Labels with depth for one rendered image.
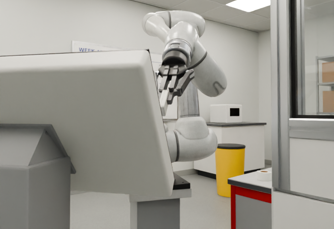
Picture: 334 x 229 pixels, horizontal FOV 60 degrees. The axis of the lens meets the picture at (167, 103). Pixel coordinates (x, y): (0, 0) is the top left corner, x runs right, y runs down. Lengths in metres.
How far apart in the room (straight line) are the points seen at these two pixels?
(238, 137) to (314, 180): 4.32
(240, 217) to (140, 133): 1.17
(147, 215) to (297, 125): 0.90
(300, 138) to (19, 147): 0.51
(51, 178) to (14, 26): 3.57
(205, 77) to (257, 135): 4.37
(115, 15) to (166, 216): 3.55
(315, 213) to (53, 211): 0.48
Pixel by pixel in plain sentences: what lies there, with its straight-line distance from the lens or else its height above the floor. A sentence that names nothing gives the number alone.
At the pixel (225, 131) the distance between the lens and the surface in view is 4.70.
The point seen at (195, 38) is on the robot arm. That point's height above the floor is 1.34.
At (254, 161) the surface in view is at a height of 0.24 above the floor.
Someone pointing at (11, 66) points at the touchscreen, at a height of 1.17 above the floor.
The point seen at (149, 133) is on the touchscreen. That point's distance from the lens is 0.48.
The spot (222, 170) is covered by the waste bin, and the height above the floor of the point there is 0.34.
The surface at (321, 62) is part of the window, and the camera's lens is 0.63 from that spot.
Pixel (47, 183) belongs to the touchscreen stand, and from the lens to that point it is 0.53.
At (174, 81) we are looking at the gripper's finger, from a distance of 0.77.
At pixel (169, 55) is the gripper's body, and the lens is 0.84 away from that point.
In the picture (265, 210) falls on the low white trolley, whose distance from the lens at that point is 1.50.
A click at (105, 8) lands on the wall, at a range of 4.48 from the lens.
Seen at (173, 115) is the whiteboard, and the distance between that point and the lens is 4.82.
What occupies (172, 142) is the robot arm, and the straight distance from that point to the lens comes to 1.35.
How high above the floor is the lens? 1.10
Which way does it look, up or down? 1 degrees up
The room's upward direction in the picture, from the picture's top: straight up
